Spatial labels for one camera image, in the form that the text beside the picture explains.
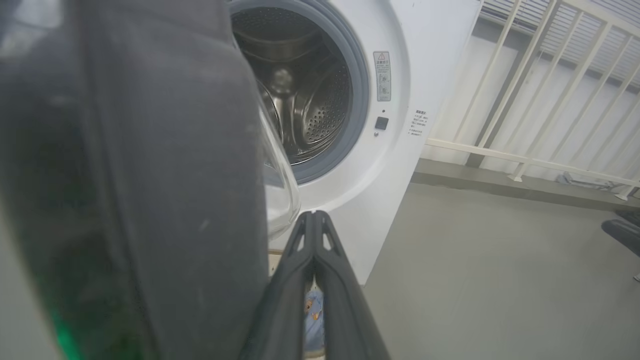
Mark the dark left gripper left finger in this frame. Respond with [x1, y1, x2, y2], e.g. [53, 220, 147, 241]
[240, 211, 316, 360]

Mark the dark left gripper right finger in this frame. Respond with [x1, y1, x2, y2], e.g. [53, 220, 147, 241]
[313, 211, 391, 360]

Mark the blue fox-print garment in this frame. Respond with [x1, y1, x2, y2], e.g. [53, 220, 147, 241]
[303, 289, 326, 357]

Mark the black round glass washer door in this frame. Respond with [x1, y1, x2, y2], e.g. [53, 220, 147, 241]
[0, 0, 302, 360]

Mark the white front-load washing machine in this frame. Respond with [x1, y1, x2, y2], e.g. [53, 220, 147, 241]
[227, 0, 483, 286]

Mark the small black text label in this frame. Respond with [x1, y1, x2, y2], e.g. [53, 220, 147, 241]
[407, 110, 429, 137]

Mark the grey warning sticker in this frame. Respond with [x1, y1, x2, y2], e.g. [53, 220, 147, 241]
[373, 50, 392, 103]

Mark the black object on floor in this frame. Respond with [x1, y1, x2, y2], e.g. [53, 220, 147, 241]
[601, 210, 640, 282]

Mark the white metal railing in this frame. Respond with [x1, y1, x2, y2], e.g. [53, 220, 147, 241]
[425, 0, 640, 202]

